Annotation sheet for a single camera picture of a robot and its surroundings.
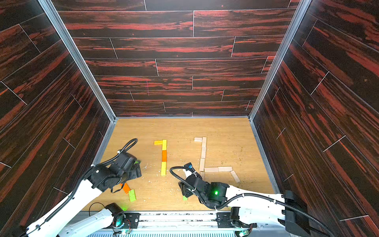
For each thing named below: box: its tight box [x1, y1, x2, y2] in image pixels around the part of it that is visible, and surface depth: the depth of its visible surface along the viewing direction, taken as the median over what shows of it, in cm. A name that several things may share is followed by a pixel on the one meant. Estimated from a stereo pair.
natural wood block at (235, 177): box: [230, 170, 241, 184], surface depth 90 cm
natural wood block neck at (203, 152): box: [201, 146, 207, 159], surface depth 101 cm
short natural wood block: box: [193, 137, 203, 142], surface depth 107 cm
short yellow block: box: [153, 140, 163, 146], surface depth 107 cm
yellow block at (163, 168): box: [160, 161, 167, 176], surface depth 93 cm
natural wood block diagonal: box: [204, 167, 219, 173], surface depth 93 cm
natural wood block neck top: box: [201, 136, 207, 151], surface depth 106 cm
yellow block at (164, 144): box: [161, 139, 167, 151], surface depth 104 cm
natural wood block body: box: [199, 158, 206, 172], surface depth 95 cm
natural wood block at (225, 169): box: [218, 166, 233, 172], surface depth 93 cm
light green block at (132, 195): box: [128, 189, 137, 202], surface depth 83 cm
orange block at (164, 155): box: [161, 150, 168, 162], surface depth 100 cm
